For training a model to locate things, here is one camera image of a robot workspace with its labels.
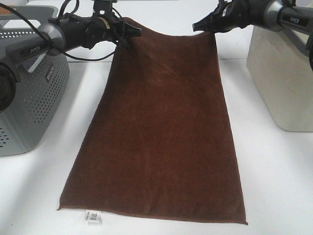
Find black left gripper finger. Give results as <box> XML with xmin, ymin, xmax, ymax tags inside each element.
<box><xmin>123</xmin><ymin>23</ymin><xmax>142</xmax><ymax>37</ymax></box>

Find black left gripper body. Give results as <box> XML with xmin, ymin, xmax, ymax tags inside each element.
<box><xmin>85</xmin><ymin>16</ymin><xmax>129</xmax><ymax>48</ymax></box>

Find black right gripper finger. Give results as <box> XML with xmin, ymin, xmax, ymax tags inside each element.
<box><xmin>192</xmin><ymin>14</ymin><xmax>213</xmax><ymax>32</ymax></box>

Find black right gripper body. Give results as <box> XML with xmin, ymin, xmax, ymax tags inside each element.
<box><xmin>207</xmin><ymin>0</ymin><xmax>250</xmax><ymax>33</ymax></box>

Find brown towel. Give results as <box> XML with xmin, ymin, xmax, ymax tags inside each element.
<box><xmin>60</xmin><ymin>27</ymin><xmax>246</xmax><ymax>224</ymax></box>

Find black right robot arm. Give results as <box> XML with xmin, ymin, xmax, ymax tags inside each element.
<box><xmin>192</xmin><ymin>0</ymin><xmax>313</xmax><ymax>67</ymax></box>

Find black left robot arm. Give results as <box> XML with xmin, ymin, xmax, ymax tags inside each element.
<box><xmin>0</xmin><ymin>13</ymin><xmax>141</xmax><ymax>110</ymax></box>

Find beige plastic storage bin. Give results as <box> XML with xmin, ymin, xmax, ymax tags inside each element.
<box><xmin>246</xmin><ymin>26</ymin><xmax>313</xmax><ymax>132</ymax></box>

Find grey perforated laundry basket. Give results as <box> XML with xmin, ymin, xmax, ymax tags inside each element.
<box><xmin>0</xmin><ymin>5</ymin><xmax>69</xmax><ymax>156</ymax></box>

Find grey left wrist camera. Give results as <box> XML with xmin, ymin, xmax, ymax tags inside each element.
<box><xmin>92</xmin><ymin>0</ymin><xmax>118</xmax><ymax>16</ymax></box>

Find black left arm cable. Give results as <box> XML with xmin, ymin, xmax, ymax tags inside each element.
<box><xmin>0</xmin><ymin>0</ymin><xmax>128</xmax><ymax>62</ymax></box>

